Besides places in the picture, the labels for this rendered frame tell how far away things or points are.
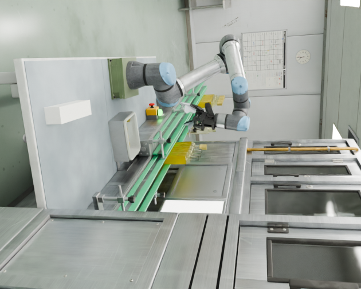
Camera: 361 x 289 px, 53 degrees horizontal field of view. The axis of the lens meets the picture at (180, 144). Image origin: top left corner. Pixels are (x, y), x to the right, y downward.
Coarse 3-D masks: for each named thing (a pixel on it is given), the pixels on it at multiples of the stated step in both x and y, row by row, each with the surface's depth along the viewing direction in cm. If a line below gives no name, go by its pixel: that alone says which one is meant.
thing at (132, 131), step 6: (132, 114) 192; (126, 120) 183; (132, 120) 198; (126, 126) 183; (132, 126) 199; (126, 132) 183; (132, 132) 200; (138, 132) 200; (126, 138) 184; (132, 138) 201; (138, 138) 201; (132, 144) 203; (138, 144) 202; (132, 150) 200; (138, 150) 200; (132, 156) 193
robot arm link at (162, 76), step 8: (152, 64) 187; (160, 64) 185; (168, 64) 186; (152, 72) 185; (160, 72) 184; (168, 72) 184; (152, 80) 187; (160, 80) 186; (168, 80) 185; (160, 88) 190; (168, 88) 192
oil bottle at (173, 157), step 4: (168, 156) 214; (172, 156) 213; (176, 156) 213; (180, 156) 212; (184, 156) 212; (188, 156) 212; (168, 160) 214; (172, 160) 214; (176, 160) 213; (180, 160) 213; (184, 160) 212; (188, 160) 212
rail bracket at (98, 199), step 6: (120, 186) 143; (96, 192) 148; (120, 192) 143; (96, 198) 145; (102, 198) 145; (108, 198) 145; (114, 198) 145; (120, 198) 144; (126, 198) 144; (132, 198) 143; (96, 204) 146; (102, 204) 150
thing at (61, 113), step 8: (64, 104) 136; (72, 104) 137; (80, 104) 143; (88, 104) 150; (48, 112) 130; (56, 112) 129; (64, 112) 132; (72, 112) 137; (80, 112) 143; (88, 112) 150; (48, 120) 130; (56, 120) 130; (64, 120) 132
